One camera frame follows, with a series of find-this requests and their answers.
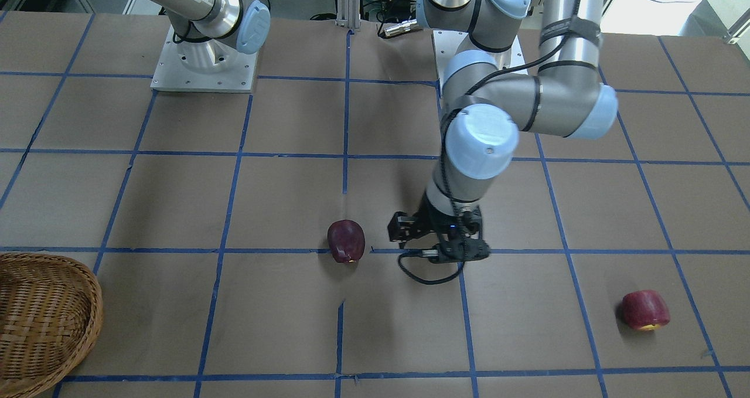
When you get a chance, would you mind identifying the wicker basket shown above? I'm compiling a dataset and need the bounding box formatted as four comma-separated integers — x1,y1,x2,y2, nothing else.
1,252,104,397

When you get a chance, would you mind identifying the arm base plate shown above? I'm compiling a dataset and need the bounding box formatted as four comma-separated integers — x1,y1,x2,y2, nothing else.
150,28,259,94
432,30,525,79

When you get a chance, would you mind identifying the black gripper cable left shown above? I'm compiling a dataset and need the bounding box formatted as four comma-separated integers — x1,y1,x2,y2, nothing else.
397,0,587,285

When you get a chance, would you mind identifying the dark red apple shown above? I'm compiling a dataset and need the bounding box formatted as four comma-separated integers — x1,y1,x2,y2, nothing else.
327,219,366,264

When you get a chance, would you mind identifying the aluminium frame post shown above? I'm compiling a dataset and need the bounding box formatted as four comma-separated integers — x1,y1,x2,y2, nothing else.
335,0,362,33

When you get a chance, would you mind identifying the silver flashlight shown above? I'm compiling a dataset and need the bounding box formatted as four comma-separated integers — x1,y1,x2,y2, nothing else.
378,19,422,39

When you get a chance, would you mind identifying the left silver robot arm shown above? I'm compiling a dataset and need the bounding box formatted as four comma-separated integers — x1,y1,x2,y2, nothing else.
387,0,618,263

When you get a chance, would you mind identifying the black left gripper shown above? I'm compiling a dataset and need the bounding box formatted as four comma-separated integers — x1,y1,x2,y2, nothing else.
387,194,490,264

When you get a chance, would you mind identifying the bright red apple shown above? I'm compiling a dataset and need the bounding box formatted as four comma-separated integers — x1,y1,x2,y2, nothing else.
619,290,671,331

